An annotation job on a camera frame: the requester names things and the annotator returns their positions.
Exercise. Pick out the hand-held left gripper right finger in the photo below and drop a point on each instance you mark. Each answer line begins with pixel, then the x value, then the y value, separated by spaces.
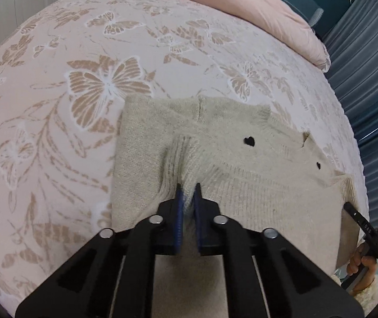
pixel 198 220

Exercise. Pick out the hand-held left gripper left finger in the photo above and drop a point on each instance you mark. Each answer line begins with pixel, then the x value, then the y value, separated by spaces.
pixel 179 220

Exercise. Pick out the cream knit sweater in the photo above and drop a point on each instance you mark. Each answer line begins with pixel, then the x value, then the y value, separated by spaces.
pixel 242 172

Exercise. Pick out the person's right forearm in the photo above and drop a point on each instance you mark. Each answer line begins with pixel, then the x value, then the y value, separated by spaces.
pixel 369 296

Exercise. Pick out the person's right hand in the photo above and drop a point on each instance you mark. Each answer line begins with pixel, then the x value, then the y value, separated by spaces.
pixel 361 263

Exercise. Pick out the butterfly print bed cover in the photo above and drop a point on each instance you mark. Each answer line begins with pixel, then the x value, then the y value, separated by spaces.
pixel 60 122

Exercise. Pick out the grey-blue curtain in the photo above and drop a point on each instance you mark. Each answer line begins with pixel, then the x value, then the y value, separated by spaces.
pixel 367 73

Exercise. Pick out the pink pillow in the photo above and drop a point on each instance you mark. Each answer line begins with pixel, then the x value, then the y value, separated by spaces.
pixel 252 6

